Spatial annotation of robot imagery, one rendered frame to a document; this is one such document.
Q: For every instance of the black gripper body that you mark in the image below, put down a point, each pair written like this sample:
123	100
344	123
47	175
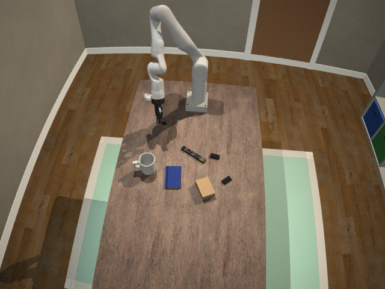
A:
158	102

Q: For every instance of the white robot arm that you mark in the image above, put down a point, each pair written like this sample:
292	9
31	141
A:
181	39

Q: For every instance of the tan rectangular box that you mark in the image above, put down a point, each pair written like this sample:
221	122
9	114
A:
205	188

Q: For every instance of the grey mug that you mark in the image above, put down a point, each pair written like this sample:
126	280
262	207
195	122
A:
146	159

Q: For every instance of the blue notebook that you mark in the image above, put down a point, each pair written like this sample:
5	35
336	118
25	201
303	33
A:
172	176

